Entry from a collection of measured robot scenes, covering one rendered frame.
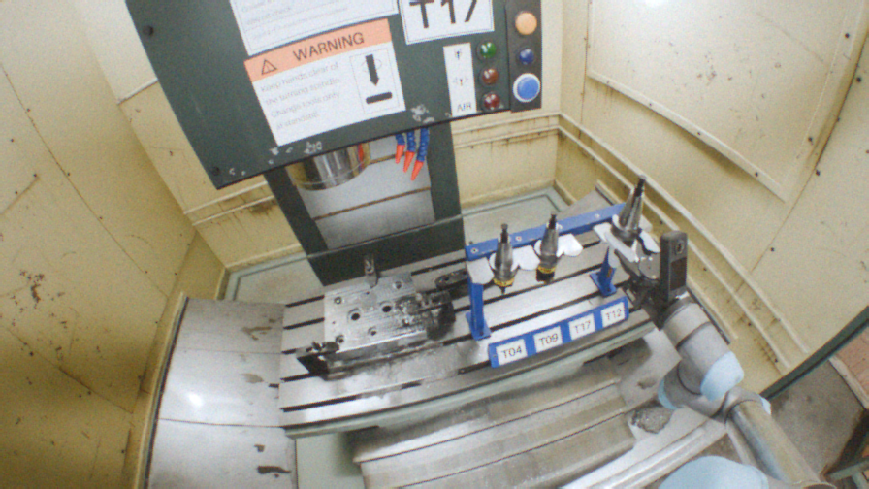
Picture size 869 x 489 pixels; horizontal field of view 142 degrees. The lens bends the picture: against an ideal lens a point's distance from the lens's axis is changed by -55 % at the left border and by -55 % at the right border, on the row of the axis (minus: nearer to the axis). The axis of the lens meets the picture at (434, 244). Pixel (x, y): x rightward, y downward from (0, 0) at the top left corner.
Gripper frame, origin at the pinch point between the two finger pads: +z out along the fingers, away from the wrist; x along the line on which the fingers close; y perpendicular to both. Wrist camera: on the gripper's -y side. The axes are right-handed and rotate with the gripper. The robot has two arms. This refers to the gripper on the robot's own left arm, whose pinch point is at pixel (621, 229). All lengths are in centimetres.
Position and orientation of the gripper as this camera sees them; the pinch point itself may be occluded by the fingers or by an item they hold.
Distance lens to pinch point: 69.0
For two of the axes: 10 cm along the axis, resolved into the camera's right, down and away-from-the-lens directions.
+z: -2.3, -6.8, 7.0
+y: 1.2, 6.9, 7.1
